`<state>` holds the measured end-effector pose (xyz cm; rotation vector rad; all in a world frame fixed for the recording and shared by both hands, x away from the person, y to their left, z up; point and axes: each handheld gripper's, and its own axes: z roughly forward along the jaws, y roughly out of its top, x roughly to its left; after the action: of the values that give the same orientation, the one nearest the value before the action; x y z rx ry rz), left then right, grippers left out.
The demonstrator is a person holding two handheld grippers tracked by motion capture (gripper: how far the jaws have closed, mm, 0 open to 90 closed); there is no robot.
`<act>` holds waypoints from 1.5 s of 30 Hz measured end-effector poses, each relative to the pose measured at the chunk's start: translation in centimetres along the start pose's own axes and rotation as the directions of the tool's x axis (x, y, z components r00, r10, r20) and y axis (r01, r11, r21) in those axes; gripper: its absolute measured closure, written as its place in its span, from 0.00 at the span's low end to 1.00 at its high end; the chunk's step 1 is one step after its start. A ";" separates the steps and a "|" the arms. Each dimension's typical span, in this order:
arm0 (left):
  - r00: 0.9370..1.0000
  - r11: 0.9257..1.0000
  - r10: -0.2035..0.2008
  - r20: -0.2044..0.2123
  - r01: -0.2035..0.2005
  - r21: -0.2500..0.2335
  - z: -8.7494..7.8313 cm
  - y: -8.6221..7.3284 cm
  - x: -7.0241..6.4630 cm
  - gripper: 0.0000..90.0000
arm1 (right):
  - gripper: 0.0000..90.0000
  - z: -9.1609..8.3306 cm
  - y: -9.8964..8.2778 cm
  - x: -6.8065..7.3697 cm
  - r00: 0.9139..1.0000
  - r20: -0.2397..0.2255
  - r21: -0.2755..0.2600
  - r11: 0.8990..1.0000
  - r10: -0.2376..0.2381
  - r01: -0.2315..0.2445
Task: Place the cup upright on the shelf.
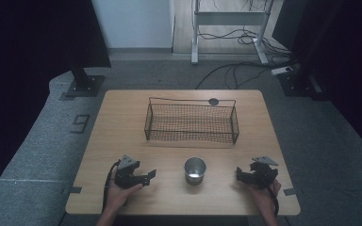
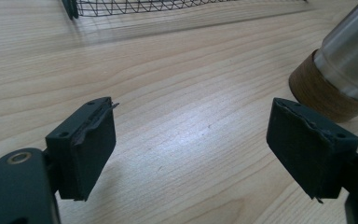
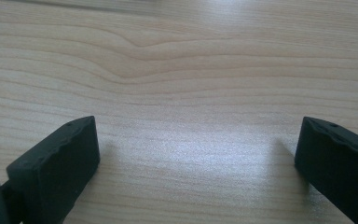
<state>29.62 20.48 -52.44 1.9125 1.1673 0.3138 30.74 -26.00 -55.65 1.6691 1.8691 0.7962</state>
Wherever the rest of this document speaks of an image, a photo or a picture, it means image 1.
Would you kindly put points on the person's left hand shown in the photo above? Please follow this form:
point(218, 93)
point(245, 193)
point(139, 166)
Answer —
point(119, 195)

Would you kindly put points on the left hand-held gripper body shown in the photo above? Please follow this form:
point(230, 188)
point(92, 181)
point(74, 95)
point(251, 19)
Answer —
point(126, 175)

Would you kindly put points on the person's right hand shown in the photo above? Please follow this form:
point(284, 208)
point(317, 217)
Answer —
point(264, 197)

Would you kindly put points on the dark curtain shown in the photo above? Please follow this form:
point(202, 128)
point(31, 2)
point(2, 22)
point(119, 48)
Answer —
point(342, 62)
point(28, 78)

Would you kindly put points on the white power strip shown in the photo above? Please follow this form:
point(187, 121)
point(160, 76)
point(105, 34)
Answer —
point(281, 70)

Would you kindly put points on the grey tape piece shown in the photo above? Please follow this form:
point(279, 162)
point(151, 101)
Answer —
point(289, 191)
point(75, 190)

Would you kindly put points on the shiny metal cup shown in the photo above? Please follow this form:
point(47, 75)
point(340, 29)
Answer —
point(194, 171)

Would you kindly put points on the white metal desk frame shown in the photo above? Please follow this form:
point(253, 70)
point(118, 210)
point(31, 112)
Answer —
point(229, 19)

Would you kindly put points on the black metal stand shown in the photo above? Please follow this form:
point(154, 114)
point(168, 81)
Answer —
point(298, 83)
point(85, 83)

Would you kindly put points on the round grey table grommet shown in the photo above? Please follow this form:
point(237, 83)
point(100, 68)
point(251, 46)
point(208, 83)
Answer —
point(213, 101)

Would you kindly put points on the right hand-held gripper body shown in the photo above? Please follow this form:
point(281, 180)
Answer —
point(264, 174)

